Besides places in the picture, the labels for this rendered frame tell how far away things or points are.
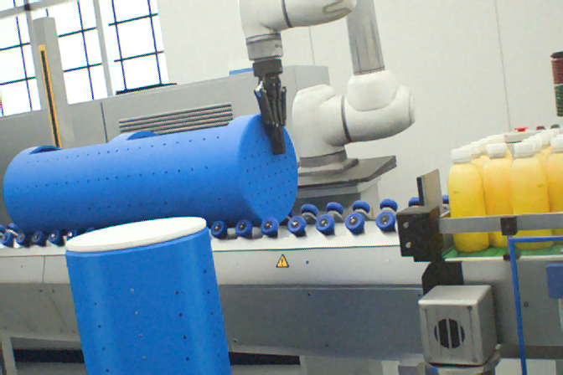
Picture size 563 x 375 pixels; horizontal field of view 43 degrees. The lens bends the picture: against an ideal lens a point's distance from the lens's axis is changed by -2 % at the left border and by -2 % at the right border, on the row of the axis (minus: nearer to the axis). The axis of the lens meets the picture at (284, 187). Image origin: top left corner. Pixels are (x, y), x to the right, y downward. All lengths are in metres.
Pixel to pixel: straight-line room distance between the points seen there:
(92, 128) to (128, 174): 1.97
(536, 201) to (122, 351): 0.82
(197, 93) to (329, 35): 1.34
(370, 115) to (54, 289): 1.08
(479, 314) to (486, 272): 0.13
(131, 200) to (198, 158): 0.25
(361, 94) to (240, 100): 1.29
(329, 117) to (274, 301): 0.73
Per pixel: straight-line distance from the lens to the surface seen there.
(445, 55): 4.43
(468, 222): 1.41
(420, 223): 1.40
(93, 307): 1.37
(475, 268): 1.41
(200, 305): 1.38
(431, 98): 4.44
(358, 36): 2.23
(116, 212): 1.98
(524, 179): 1.42
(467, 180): 1.45
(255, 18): 1.78
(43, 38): 2.77
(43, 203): 2.17
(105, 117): 3.82
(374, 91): 2.21
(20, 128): 4.18
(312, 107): 2.26
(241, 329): 1.86
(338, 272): 1.63
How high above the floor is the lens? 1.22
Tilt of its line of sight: 6 degrees down
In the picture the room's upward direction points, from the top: 8 degrees counter-clockwise
